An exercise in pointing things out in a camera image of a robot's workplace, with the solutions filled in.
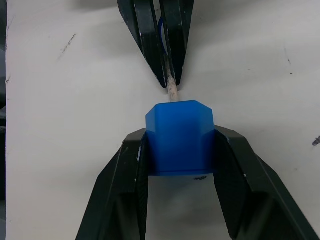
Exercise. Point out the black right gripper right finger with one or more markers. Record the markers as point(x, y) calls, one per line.
point(250, 190)

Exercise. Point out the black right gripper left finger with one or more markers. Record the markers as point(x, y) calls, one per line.
point(117, 190)

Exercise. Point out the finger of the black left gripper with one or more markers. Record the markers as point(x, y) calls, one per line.
point(177, 32)
point(145, 32)

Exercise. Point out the blue hexagonal block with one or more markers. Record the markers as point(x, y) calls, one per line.
point(178, 140)

